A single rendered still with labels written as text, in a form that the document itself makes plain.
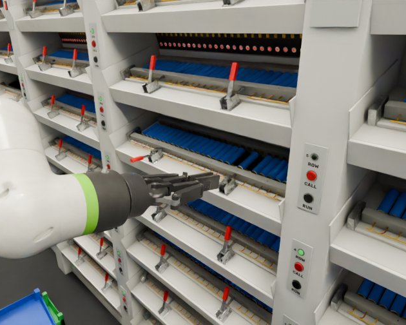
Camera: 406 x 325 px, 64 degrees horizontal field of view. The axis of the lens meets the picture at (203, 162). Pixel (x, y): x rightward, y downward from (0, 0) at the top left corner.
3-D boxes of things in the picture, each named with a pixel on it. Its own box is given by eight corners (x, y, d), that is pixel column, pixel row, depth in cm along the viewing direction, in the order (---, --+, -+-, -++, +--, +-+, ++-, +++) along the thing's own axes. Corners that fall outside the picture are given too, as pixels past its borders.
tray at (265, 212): (283, 239, 65) (279, 205, 60) (120, 160, 105) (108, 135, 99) (330, 180, 75) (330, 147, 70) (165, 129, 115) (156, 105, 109)
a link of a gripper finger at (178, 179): (144, 202, 58) (138, 199, 59) (186, 191, 66) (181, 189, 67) (146, 180, 57) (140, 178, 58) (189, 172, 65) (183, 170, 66)
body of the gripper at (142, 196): (102, 209, 56) (145, 200, 63) (129, 229, 51) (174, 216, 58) (105, 167, 55) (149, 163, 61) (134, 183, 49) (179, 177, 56)
